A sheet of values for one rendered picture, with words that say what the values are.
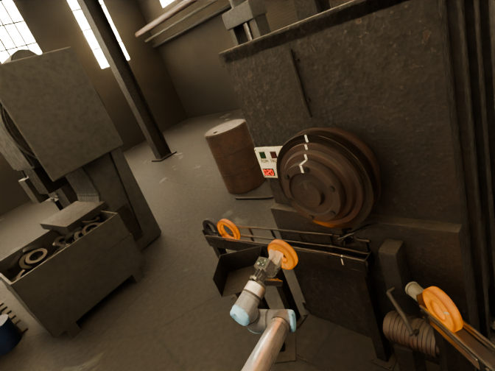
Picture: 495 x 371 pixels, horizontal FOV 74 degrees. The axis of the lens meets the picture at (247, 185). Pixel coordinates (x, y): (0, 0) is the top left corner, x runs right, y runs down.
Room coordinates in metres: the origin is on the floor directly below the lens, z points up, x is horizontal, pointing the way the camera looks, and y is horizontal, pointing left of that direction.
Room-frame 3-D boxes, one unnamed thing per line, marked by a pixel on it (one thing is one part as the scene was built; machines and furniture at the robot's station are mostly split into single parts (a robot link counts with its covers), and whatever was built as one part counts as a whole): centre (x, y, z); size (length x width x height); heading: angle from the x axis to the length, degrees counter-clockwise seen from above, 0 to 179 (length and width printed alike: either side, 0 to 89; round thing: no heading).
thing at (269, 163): (1.63, -0.19, 1.15); 0.26 x 0.02 x 0.18; 39
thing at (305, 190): (1.24, -0.24, 1.11); 0.28 x 0.06 x 0.28; 39
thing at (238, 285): (1.55, 0.21, 0.36); 0.26 x 0.20 x 0.72; 74
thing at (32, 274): (3.02, 1.93, 0.39); 1.03 x 0.83 x 0.79; 133
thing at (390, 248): (1.12, -0.48, 0.68); 0.11 x 0.08 x 0.24; 129
